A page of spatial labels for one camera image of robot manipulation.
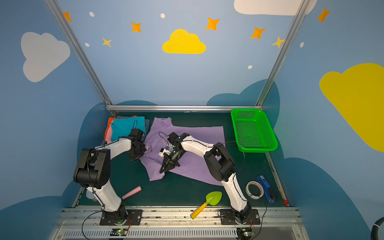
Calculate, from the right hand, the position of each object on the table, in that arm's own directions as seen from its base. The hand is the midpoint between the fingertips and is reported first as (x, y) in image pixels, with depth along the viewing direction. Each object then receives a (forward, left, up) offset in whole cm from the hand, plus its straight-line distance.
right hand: (162, 172), depth 79 cm
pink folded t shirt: (+26, +44, -7) cm, 52 cm away
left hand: (+16, +17, -10) cm, 26 cm away
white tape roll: (-8, -49, -8) cm, 50 cm away
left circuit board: (-27, +18, -10) cm, 34 cm away
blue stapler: (+2, -57, -8) cm, 57 cm away
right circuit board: (-23, -43, -12) cm, 50 cm away
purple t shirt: (+11, -15, -13) cm, 23 cm away
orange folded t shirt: (+39, +49, -6) cm, 63 cm away
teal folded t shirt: (+34, +37, -6) cm, 50 cm away
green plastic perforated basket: (+40, -60, -13) cm, 73 cm away
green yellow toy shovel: (-10, -27, -9) cm, 30 cm away
